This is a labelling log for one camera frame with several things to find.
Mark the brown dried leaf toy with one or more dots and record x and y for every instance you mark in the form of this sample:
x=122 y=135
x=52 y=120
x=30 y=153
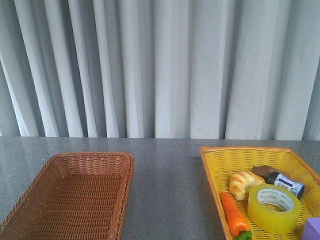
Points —
x=265 y=171

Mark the small blue labelled bottle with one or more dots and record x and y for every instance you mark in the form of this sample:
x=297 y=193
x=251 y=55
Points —
x=281 y=180

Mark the yellow woven basket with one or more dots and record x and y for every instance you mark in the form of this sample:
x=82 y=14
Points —
x=221 y=162

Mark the yellow tape roll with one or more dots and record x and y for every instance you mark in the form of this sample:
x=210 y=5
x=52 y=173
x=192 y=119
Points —
x=273 y=209

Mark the grey pleated curtain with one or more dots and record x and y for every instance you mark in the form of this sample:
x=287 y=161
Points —
x=198 y=69

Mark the toy croissant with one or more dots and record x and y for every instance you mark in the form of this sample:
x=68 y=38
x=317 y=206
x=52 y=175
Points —
x=240 y=181

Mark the toy orange carrot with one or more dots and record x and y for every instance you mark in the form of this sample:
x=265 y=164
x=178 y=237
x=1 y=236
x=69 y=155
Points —
x=236 y=221

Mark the brown wicker basket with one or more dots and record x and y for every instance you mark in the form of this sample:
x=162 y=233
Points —
x=75 y=196

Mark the purple foam block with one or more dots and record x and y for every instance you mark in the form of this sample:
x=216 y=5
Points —
x=311 y=230

